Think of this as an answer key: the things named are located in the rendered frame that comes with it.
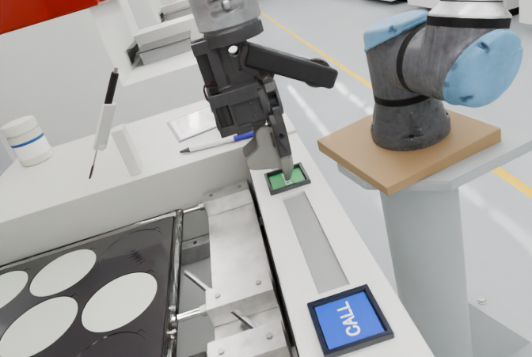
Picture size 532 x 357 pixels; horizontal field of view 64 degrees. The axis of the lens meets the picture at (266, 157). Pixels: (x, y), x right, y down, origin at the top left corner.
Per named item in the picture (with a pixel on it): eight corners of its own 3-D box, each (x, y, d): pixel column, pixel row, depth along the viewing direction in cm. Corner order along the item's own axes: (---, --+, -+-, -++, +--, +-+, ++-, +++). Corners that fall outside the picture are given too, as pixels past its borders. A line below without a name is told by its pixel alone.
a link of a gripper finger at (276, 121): (274, 149, 56) (256, 87, 53) (286, 144, 56) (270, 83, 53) (280, 163, 52) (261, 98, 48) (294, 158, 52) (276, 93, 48)
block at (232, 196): (207, 217, 71) (202, 202, 70) (207, 206, 74) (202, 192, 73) (253, 202, 71) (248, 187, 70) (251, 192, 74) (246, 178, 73)
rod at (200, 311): (175, 328, 50) (170, 320, 49) (175, 320, 51) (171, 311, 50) (212, 317, 50) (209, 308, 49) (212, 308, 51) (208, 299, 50)
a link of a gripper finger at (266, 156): (254, 189, 58) (234, 129, 54) (295, 176, 58) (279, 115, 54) (257, 200, 55) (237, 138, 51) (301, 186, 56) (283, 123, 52)
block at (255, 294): (213, 328, 49) (205, 309, 48) (212, 306, 52) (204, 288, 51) (279, 306, 49) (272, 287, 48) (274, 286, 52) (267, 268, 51)
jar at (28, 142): (17, 171, 93) (-6, 132, 89) (28, 157, 99) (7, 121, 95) (48, 161, 93) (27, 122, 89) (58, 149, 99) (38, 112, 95)
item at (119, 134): (109, 184, 72) (74, 113, 67) (113, 174, 76) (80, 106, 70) (143, 173, 73) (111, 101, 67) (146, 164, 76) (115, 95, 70)
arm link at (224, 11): (248, -22, 51) (256, -21, 44) (258, 17, 53) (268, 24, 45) (188, -3, 51) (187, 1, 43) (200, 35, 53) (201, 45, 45)
